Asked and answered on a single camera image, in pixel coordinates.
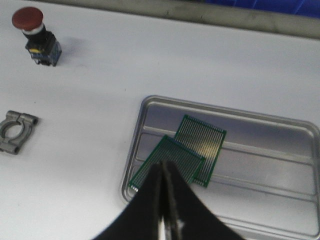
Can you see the silver metal tray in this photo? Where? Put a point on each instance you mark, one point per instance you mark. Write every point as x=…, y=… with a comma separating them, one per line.
x=266, y=182

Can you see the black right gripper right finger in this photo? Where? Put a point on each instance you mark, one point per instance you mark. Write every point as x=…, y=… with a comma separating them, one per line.
x=185, y=216

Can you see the green perforated circuit board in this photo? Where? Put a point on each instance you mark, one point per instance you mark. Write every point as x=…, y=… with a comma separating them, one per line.
x=204, y=139

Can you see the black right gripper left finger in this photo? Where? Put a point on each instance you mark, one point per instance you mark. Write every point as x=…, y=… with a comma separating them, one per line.
x=140, y=219

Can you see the grey metal clamp block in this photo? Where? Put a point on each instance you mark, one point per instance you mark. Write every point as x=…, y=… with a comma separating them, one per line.
x=15, y=130

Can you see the red emergency stop button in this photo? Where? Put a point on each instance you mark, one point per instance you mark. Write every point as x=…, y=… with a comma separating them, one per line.
x=42, y=44

